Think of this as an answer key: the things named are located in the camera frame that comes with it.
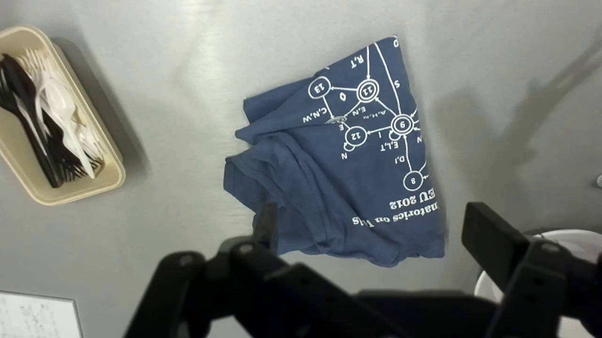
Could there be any beige plastic tray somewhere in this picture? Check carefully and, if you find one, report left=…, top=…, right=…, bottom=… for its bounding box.
left=0, top=25, right=127, bottom=209

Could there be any white paper sheet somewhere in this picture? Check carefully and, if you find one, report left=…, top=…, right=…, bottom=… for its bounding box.
left=0, top=290, right=86, bottom=338

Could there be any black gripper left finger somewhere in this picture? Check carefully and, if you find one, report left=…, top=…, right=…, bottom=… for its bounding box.
left=123, top=204, right=402, bottom=338

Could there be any white bowl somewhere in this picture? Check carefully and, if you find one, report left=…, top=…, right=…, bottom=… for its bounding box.
left=543, top=232, right=602, bottom=267

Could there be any black plastic cutlery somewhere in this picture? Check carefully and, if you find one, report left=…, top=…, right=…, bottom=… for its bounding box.
left=0, top=53, right=104, bottom=190

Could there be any blue printed t-shirt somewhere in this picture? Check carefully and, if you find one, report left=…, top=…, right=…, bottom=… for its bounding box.
left=223, top=36, right=447, bottom=269

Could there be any white plate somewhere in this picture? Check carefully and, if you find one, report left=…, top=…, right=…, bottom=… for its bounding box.
left=471, top=228, right=602, bottom=338

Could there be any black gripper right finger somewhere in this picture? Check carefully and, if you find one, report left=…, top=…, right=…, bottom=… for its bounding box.
left=460, top=202, right=602, bottom=338

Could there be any white plastic cutlery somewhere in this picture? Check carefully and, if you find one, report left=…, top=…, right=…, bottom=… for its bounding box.
left=16, top=48, right=108, bottom=183

